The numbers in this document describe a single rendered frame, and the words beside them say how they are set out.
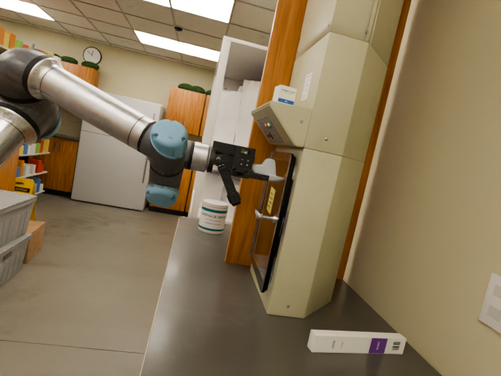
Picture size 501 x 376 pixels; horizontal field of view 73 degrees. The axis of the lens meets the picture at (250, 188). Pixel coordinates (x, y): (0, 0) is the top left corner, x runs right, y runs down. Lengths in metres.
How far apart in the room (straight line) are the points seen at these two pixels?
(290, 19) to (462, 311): 1.05
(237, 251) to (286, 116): 0.62
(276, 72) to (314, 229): 0.61
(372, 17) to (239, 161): 0.51
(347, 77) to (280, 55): 0.41
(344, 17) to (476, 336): 0.83
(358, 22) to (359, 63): 0.10
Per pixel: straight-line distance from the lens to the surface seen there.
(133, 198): 5.93
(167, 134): 0.70
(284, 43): 1.32
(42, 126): 0.98
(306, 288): 1.00
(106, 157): 5.94
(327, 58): 0.95
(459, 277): 1.03
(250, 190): 1.26
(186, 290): 1.05
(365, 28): 1.02
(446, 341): 1.07
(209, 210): 1.65
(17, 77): 0.89
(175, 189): 0.81
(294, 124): 0.90
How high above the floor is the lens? 1.38
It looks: 6 degrees down
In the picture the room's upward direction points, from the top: 12 degrees clockwise
